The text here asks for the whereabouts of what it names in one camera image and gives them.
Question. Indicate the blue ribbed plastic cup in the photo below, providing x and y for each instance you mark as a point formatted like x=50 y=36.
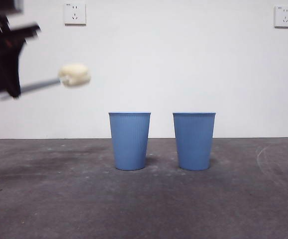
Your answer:
x=194 y=142
x=129 y=142

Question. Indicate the white wall socket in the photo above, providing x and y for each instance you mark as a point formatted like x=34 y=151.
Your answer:
x=284 y=16
x=75 y=13

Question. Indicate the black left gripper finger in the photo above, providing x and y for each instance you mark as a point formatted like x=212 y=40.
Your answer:
x=2 y=72

